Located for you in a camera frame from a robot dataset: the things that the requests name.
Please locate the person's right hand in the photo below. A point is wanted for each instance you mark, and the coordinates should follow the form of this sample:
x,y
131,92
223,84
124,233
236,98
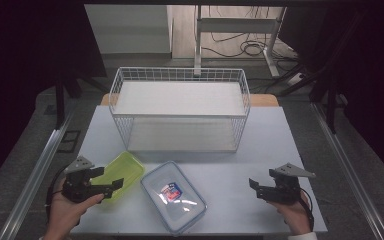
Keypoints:
x,y
296,216

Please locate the black metal stand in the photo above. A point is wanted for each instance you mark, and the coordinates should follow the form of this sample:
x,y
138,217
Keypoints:
x,y
330,106
60,100

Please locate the clear container with blue lid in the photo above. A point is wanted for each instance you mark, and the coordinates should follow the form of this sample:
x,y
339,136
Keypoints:
x,y
180,215

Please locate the person's left hand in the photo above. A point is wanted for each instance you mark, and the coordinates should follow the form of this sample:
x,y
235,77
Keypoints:
x,y
63,216

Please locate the aluminium rail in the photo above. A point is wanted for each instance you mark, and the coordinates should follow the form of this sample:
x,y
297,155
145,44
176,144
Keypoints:
x,y
350,166
33,180

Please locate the white metal desk frame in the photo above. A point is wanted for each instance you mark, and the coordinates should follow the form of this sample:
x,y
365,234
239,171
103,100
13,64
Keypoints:
x,y
236,25

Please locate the white power strip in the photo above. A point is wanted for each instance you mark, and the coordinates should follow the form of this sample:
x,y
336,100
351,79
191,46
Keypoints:
x,y
295,79

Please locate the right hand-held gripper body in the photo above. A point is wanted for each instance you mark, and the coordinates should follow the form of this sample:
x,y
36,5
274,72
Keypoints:
x,y
286,190

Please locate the black square floor frame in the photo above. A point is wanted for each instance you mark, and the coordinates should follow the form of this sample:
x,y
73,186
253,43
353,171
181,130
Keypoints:
x,y
62,141

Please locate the wooden table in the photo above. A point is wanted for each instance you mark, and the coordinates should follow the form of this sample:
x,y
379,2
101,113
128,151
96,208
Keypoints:
x,y
263,100

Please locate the green plastic container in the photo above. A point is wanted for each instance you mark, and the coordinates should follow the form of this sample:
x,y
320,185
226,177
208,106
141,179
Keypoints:
x,y
128,166

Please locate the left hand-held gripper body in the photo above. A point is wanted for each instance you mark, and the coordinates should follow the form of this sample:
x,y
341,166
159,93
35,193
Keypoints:
x,y
76,190

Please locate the white cabinet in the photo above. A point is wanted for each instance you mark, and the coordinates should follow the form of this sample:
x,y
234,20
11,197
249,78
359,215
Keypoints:
x,y
130,30

